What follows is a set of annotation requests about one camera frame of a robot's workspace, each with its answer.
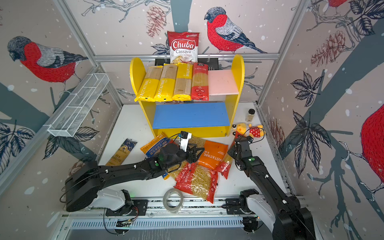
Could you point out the dark blue spaghetti bag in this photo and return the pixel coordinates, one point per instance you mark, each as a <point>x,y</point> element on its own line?
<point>122,153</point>

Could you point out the blue orange pasta bag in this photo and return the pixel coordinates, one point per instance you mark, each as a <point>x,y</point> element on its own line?
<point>154,145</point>

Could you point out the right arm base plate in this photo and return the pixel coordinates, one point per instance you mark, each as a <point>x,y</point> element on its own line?
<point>240,206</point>

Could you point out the red spaghetti bag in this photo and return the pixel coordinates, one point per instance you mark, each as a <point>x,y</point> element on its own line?
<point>223,168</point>
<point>200,83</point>

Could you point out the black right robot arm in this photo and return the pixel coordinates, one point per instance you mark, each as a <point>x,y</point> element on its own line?
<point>283,215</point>

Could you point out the red macaroni bag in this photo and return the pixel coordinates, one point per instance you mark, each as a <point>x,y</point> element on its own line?
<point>198,181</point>
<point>174,171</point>

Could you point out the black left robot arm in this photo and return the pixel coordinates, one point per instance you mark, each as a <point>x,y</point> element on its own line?
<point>82,187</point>

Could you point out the clear tape roll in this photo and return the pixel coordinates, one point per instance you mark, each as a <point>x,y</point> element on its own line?
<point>173,200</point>

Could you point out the yellow plush toy red dress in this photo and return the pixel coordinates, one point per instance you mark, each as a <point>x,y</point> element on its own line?
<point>243,129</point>

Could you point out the yellow shelf pink blue boards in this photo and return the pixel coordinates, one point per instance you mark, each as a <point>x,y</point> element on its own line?
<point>202,119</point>

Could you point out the red Chuba cassava chips bag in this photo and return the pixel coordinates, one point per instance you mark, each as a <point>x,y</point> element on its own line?
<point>183,47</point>

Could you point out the black rack behind shelf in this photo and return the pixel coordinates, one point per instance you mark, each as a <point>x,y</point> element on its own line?
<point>213,63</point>

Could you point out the orange Pastatime pasta bag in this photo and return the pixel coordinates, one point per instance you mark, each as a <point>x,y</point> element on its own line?
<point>213,154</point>

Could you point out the yellow Pastatime spaghetti bag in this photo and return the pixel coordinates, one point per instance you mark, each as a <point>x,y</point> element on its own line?
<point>167,82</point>
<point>150,84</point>

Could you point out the small spice jar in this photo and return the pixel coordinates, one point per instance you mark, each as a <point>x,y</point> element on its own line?
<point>250,116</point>

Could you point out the white wire mesh basket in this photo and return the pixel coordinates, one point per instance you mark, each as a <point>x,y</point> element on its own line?
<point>80,103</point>

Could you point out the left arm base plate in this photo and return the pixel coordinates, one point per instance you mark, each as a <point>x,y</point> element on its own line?
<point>134,208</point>

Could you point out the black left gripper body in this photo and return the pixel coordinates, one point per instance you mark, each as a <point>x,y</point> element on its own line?
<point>189,158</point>

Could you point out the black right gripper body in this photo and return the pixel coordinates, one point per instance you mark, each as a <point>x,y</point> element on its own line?
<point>232,153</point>

